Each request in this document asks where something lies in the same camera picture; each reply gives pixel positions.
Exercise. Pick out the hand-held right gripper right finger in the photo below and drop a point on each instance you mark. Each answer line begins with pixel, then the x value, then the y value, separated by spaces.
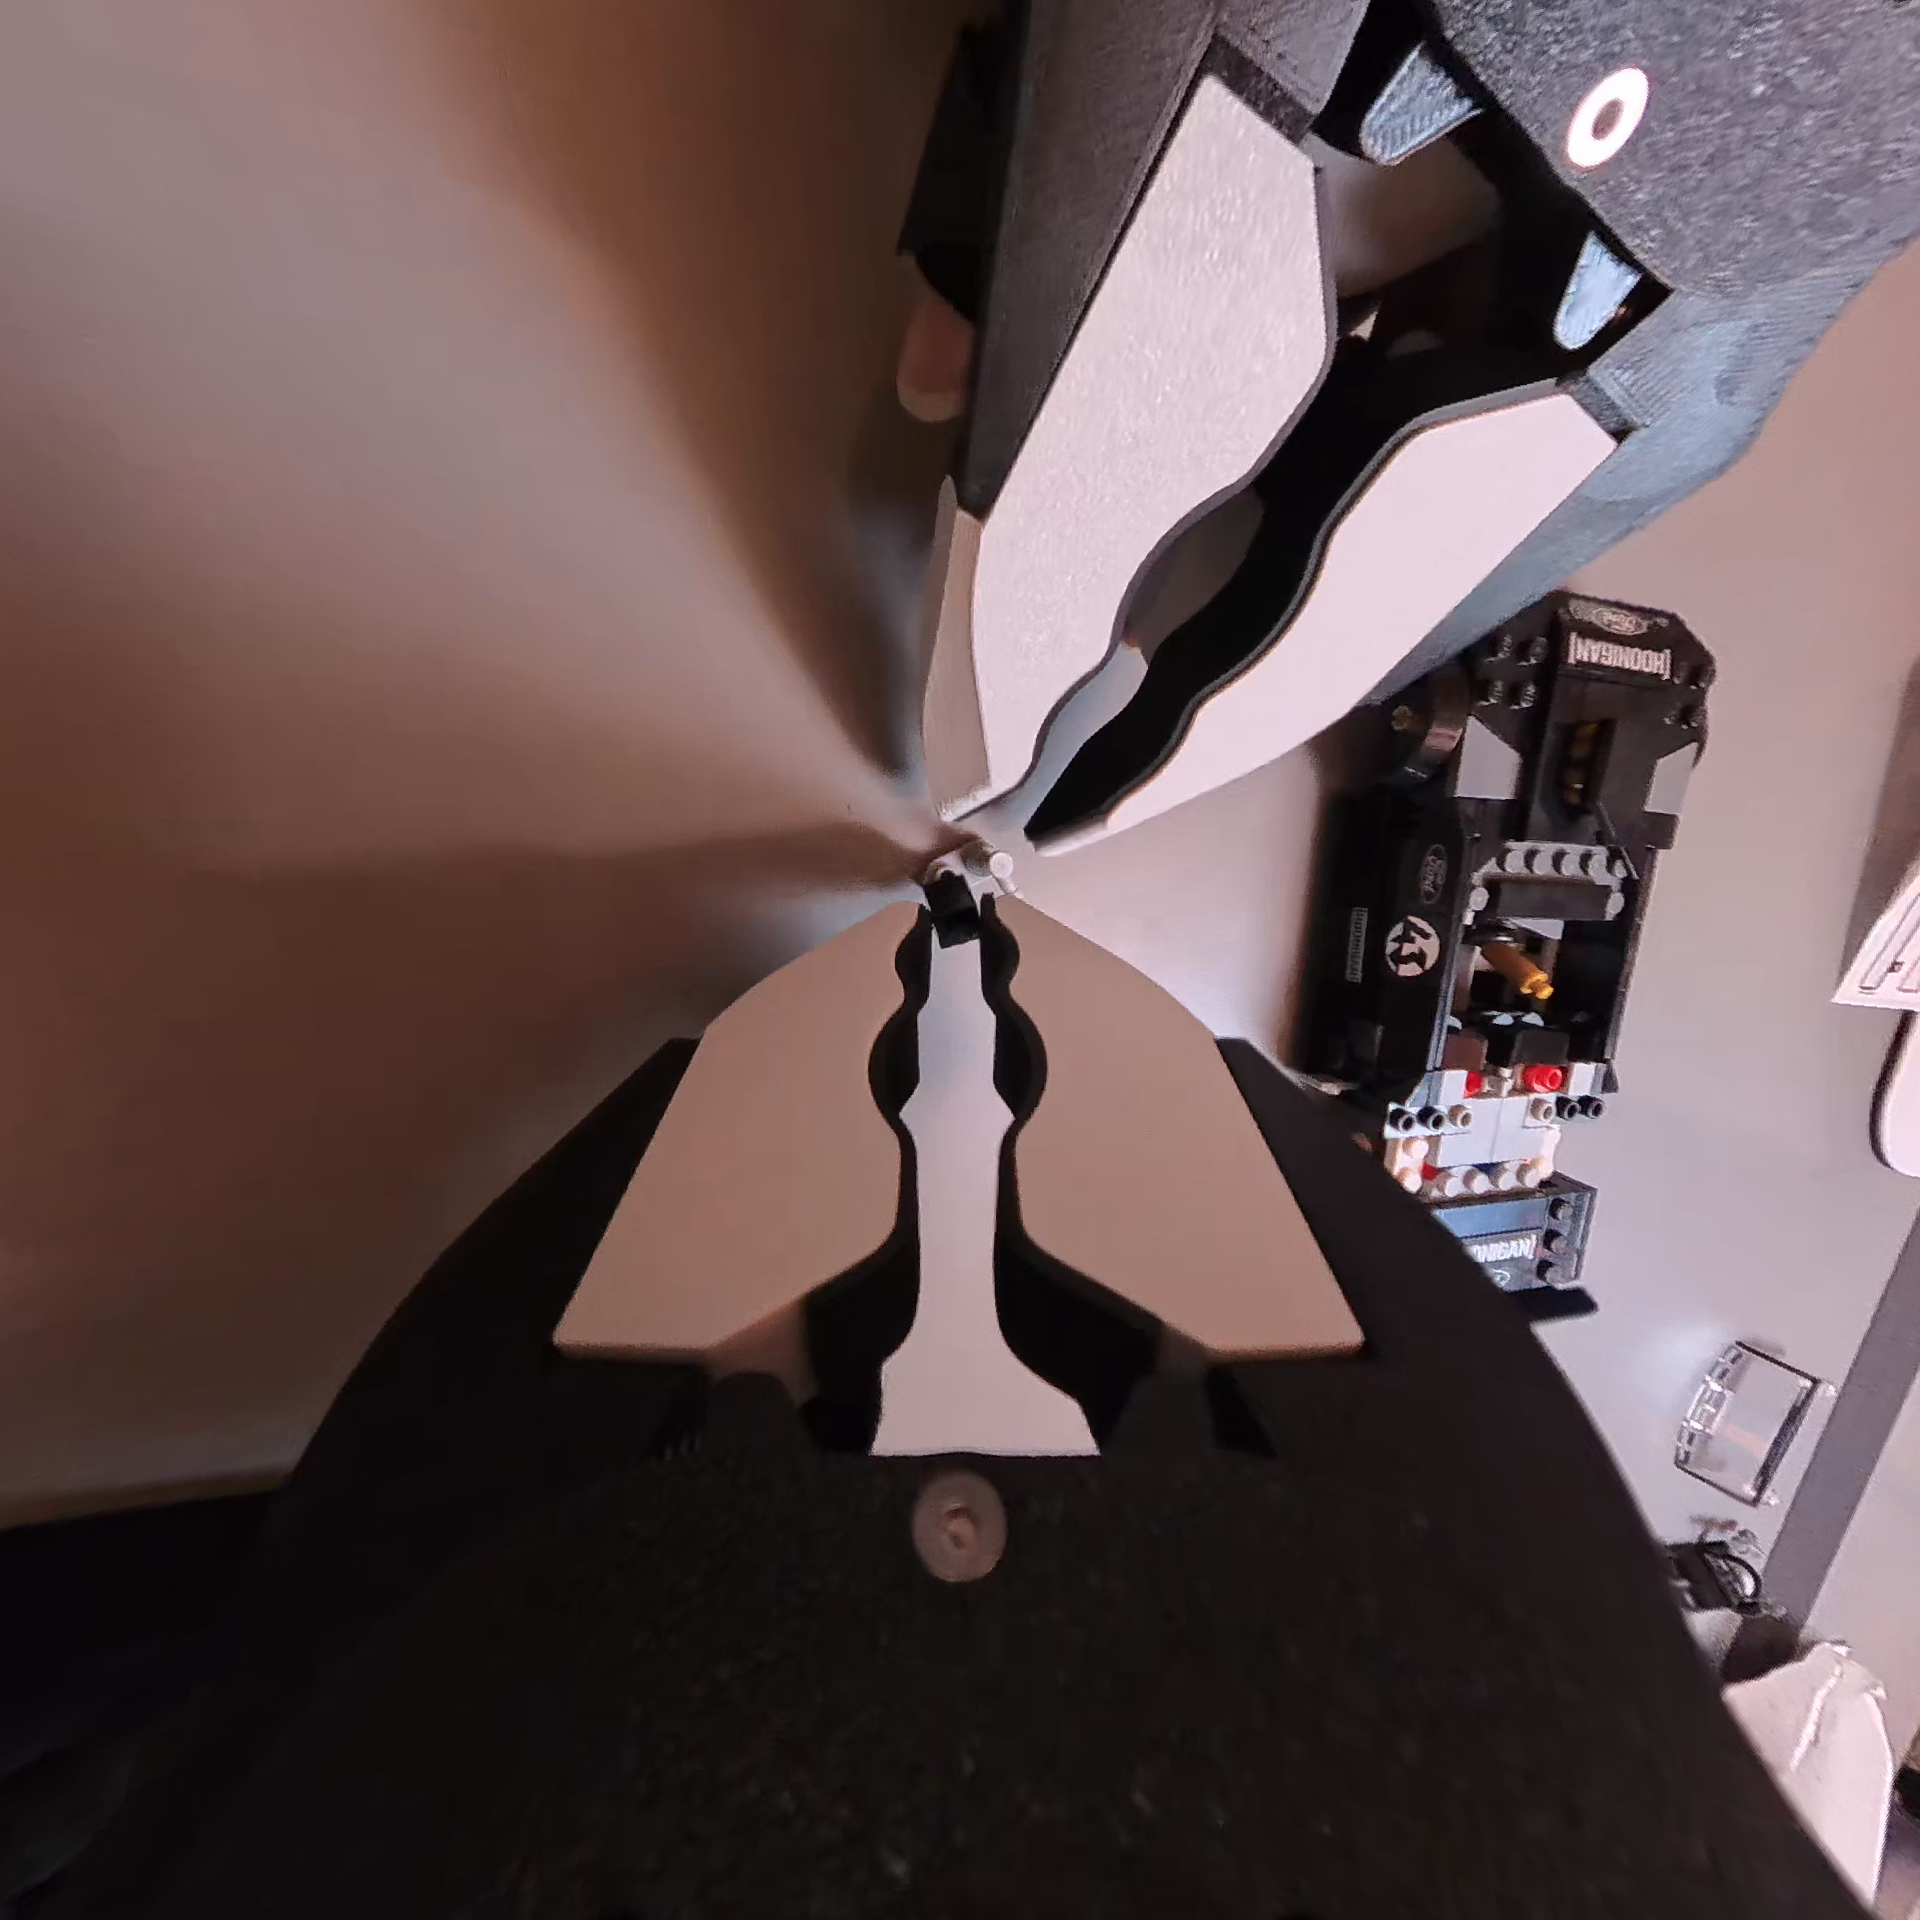
pixel 1187 1172

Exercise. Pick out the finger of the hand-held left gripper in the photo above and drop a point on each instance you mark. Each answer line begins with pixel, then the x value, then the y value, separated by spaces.
pixel 1156 391
pixel 1441 557

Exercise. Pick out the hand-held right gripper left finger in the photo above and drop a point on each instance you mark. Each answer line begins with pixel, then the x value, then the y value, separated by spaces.
pixel 736 1172

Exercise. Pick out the small dark grey lego piece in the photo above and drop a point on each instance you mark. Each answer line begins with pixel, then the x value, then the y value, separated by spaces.
pixel 957 916

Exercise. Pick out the small light grey lego piece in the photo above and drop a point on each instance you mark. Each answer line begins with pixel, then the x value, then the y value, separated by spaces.
pixel 968 871

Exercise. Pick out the black lego car model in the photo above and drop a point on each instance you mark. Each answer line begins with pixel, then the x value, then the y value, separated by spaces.
pixel 1501 960

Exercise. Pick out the clear lego windshield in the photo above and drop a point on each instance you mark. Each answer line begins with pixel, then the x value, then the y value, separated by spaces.
pixel 1749 1421

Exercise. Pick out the small black lego piece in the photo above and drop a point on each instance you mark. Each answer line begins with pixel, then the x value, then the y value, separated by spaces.
pixel 1727 1567

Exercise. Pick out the person's left hand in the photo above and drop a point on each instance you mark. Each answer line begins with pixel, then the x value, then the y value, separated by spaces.
pixel 933 361

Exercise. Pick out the white sticker sheet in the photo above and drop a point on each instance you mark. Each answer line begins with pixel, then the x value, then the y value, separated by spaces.
pixel 1892 948

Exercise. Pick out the white tray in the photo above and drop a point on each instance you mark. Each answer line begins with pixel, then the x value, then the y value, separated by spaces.
pixel 1903 1095

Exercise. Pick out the white paper bags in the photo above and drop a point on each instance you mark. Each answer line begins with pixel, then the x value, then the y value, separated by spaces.
pixel 1832 1773

